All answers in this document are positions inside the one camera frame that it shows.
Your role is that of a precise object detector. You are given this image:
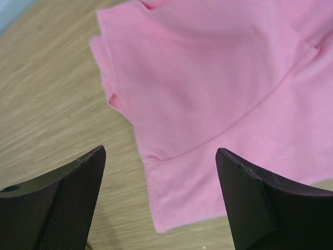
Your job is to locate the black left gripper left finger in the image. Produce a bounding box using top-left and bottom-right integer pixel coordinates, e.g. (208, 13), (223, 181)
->
(1, 145), (106, 249)

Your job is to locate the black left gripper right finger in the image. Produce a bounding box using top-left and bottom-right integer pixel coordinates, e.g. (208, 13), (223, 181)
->
(215, 148), (332, 250)

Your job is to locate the pink t shirt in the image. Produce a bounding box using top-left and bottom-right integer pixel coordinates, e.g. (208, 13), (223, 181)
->
(90, 1), (332, 233)

